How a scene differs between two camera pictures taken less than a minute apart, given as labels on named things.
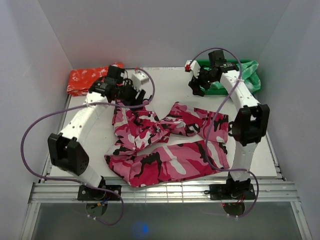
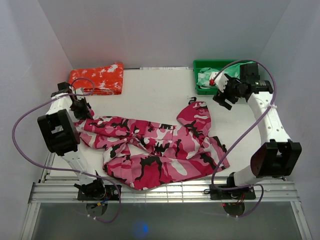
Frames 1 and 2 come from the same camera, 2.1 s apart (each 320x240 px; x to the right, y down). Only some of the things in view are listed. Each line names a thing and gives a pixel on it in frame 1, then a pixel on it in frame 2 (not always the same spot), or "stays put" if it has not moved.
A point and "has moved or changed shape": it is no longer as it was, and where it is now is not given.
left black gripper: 135,93 -> 85,113
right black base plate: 221,192 stays put
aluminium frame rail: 66,192 stays put
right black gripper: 195,83 -> 220,96
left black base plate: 86,193 stays put
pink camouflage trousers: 188,140 has moved or changed shape
